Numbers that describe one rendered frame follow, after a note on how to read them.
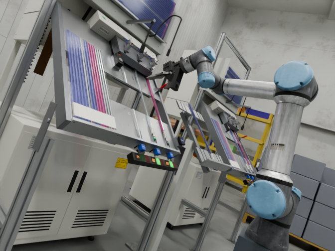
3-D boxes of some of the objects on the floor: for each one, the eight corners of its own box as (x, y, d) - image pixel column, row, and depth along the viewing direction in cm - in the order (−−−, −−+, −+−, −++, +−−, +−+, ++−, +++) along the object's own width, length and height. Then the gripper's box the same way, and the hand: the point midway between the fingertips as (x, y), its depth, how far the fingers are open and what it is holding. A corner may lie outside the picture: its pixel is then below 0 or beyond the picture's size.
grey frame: (137, 272, 134) (252, -31, 141) (-33, 326, 75) (180, -203, 82) (88, 222, 170) (182, -18, 177) (-53, 232, 110) (96, -131, 117)
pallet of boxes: (317, 246, 369) (343, 175, 374) (332, 265, 296) (363, 176, 300) (242, 211, 417) (264, 148, 421) (238, 219, 344) (265, 143, 348)
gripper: (194, 66, 129) (165, 80, 139) (173, 48, 114) (142, 65, 124) (196, 79, 126) (166, 93, 136) (175, 62, 111) (143, 79, 121)
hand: (155, 84), depth 129 cm, fingers open, 14 cm apart
